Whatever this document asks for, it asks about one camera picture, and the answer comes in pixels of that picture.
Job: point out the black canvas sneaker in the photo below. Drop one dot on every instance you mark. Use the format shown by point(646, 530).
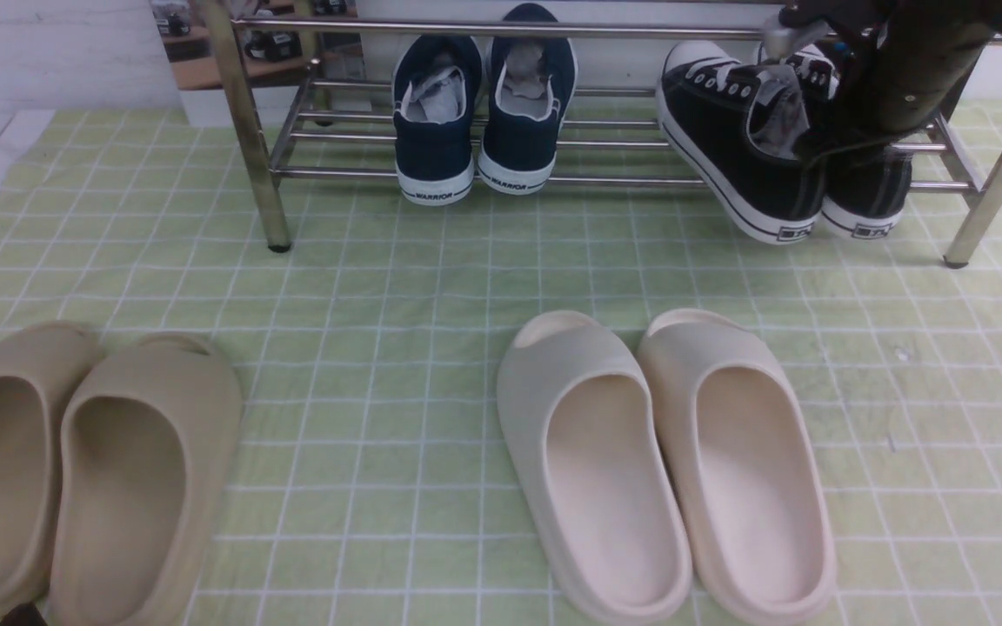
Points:
point(736, 124)
point(864, 193)

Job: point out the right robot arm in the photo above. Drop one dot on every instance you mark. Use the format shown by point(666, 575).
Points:
point(904, 58)

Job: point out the metal shoe rack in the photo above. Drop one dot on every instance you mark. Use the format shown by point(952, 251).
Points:
point(266, 167)

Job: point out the left cream foam slide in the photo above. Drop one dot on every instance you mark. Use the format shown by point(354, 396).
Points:
point(577, 417)

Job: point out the cream foam slide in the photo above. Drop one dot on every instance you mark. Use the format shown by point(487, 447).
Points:
point(577, 417)
point(736, 447)

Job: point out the green checked floor cloth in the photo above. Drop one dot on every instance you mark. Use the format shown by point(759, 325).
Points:
point(372, 485)

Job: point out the right navy canvas sneaker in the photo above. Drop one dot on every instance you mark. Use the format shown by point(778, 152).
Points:
point(532, 82)

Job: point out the navy canvas sneaker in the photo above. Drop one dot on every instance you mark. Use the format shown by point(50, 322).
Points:
point(435, 87)
point(532, 82)

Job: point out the left navy canvas sneaker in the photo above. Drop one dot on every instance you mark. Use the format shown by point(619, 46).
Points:
point(435, 87)

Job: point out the wooden shelf with items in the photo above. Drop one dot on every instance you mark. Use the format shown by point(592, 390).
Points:
point(272, 58)

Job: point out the right cream foam slide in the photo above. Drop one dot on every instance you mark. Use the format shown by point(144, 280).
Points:
point(736, 447)

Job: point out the right tan foam slide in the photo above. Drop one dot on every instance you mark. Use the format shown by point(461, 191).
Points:
point(146, 443)

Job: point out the tan foam slide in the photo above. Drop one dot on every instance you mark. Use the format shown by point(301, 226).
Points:
point(146, 443)
point(41, 366)

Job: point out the left tan foam slide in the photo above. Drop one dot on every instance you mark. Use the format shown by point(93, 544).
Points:
point(41, 366)

